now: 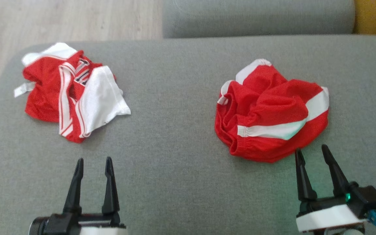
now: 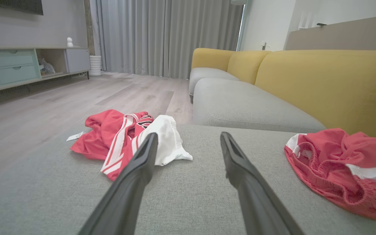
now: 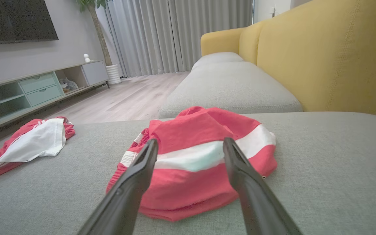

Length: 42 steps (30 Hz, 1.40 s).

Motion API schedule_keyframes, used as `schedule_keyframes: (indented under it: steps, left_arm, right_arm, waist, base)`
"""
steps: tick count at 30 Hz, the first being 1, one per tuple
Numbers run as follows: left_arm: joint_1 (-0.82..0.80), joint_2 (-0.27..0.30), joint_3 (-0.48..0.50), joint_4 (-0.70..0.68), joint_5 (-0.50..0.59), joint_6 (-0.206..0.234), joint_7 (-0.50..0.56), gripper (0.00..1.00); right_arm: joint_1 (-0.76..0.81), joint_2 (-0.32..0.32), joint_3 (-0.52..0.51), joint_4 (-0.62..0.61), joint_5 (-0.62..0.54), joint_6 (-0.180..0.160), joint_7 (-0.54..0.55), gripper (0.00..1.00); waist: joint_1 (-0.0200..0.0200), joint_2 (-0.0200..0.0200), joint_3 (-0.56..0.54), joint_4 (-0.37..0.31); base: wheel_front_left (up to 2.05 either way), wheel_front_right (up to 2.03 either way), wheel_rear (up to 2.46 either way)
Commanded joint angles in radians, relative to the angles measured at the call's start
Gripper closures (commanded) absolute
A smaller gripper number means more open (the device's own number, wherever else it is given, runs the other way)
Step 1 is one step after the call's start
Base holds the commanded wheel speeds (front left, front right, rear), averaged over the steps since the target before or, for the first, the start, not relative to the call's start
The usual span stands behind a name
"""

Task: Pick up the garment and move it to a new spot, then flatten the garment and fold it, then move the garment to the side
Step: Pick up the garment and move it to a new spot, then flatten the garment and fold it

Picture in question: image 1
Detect large grey sofa seat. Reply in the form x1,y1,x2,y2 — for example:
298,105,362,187
0,35,376,235

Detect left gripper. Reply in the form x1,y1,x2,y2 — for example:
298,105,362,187
44,157,127,235

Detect red and white jersey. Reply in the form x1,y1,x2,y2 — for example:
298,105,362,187
14,42,132,144

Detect grey sofa cushion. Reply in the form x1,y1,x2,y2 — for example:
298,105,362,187
162,0,356,39

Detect yellow upholstered panel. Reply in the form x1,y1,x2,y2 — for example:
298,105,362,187
353,0,376,36

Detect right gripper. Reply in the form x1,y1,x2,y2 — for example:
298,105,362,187
294,144,368,233

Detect red shorts with white stripe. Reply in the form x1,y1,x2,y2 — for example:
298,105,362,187
214,58,330,163

